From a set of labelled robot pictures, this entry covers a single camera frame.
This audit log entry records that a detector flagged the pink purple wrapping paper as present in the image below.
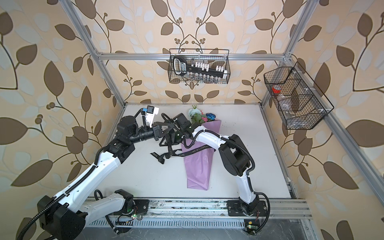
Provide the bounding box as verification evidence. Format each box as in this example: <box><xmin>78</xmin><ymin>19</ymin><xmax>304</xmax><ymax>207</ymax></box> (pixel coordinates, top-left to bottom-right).
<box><xmin>181</xmin><ymin>120</ymin><xmax>222</xmax><ymax>191</ymax></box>

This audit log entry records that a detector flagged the back black wire basket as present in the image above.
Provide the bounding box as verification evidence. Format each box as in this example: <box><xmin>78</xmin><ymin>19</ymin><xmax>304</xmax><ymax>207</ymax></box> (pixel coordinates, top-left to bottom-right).
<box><xmin>168</xmin><ymin>48</ymin><xmax>231</xmax><ymax>85</ymax></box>

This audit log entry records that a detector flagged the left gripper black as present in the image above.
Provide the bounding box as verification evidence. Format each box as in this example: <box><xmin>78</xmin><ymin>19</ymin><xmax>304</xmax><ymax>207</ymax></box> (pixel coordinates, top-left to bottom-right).
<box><xmin>126</xmin><ymin>120</ymin><xmax>173</xmax><ymax>146</ymax></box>

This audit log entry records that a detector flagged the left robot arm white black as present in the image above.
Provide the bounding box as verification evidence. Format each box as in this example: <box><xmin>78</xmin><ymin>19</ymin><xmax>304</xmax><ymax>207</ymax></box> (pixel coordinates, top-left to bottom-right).
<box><xmin>17</xmin><ymin>113</ymin><xmax>165</xmax><ymax>240</ymax></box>

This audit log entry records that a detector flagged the black socket tool set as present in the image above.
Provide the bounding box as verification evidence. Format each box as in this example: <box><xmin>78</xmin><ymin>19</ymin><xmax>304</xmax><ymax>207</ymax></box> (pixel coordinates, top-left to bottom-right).
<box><xmin>170</xmin><ymin>55</ymin><xmax>230</xmax><ymax>79</ymax></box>

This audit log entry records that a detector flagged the black wire basket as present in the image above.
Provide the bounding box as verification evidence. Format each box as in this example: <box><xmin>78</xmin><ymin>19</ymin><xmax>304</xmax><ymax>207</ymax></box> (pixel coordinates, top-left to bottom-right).
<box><xmin>168</xmin><ymin>48</ymin><xmax>231</xmax><ymax>85</ymax></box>
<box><xmin>264</xmin><ymin>63</ymin><xmax>334</xmax><ymax>130</ymax></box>

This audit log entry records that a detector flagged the red capped clear bottle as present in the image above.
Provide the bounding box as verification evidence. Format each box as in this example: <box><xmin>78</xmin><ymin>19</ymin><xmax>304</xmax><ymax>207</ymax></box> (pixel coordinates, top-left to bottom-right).
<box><xmin>272</xmin><ymin>85</ymin><xmax>293</xmax><ymax>115</ymax></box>

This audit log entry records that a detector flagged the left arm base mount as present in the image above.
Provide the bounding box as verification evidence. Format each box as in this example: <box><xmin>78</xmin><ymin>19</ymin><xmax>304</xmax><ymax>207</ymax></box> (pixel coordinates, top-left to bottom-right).
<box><xmin>113</xmin><ymin>199</ymin><xmax>150</xmax><ymax>217</ymax></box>

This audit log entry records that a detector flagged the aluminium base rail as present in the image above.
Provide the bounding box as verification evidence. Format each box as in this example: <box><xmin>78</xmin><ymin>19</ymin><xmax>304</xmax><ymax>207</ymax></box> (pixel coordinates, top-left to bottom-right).
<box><xmin>64</xmin><ymin>197</ymin><xmax>313</xmax><ymax>220</ymax></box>

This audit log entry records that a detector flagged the right black wire basket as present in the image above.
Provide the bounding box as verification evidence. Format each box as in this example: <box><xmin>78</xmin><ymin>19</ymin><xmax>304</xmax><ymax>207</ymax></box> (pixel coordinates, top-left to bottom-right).
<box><xmin>264</xmin><ymin>63</ymin><xmax>334</xmax><ymax>130</ymax></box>

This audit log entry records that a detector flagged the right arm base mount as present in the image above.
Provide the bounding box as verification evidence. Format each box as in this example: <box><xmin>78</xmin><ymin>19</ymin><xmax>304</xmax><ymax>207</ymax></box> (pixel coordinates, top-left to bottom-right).
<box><xmin>227</xmin><ymin>199</ymin><xmax>268</xmax><ymax>217</ymax></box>

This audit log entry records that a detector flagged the pale green fake flower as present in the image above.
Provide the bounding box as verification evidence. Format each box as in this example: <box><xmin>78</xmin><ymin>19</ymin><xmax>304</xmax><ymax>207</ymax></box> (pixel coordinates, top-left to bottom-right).
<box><xmin>188</xmin><ymin>105</ymin><xmax>202</xmax><ymax>118</ymax></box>

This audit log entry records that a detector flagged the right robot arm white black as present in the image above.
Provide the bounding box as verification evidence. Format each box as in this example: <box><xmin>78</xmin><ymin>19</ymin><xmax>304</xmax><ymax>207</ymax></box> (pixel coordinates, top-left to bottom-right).
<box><xmin>162</xmin><ymin>114</ymin><xmax>271</xmax><ymax>218</ymax></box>

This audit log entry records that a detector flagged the blue fake rose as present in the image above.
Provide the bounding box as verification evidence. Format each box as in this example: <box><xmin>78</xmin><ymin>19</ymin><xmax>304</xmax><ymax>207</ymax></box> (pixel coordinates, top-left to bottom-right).
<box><xmin>206</xmin><ymin>113</ymin><xmax>216</xmax><ymax>122</ymax></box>

